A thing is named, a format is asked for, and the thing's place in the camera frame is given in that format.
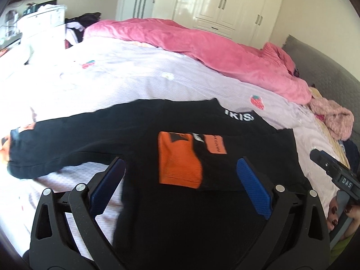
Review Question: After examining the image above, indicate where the pink fluffy garment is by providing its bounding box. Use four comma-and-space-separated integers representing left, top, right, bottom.
309, 97, 355, 141

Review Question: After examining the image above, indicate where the white wardrobe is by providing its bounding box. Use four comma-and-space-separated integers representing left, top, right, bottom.
171, 0, 287, 45

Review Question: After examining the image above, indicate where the grey quilted headboard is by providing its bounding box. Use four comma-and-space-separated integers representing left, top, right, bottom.
281, 34, 360, 172

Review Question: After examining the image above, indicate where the pink fleece blanket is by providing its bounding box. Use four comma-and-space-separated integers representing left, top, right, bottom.
83, 18, 313, 104

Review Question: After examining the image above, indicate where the dark blue cloth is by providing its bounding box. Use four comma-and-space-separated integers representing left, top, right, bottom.
339, 139, 360, 171

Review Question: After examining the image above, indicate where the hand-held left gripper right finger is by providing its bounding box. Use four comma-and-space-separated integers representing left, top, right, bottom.
236, 156, 331, 270

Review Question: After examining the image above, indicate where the black sweater with orange patch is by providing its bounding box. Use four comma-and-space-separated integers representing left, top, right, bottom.
7, 98, 315, 270

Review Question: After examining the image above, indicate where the lilac strawberry print bed sheet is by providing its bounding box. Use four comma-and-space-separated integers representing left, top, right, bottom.
0, 38, 352, 242

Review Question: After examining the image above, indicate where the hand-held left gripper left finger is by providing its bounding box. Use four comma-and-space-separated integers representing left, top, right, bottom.
29, 156, 127, 270

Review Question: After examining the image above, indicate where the yellow striped cloth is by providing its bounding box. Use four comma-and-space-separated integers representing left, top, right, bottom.
308, 87, 352, 166

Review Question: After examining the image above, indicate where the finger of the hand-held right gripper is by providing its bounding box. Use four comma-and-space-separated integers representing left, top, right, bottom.
309, 149, 333, 175

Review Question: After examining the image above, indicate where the pile of dark clothes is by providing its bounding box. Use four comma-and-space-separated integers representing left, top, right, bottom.
65, 12, 102, 48

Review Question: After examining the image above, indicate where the person's right hand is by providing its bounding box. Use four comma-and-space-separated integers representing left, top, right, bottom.
326, 200, 360, 232

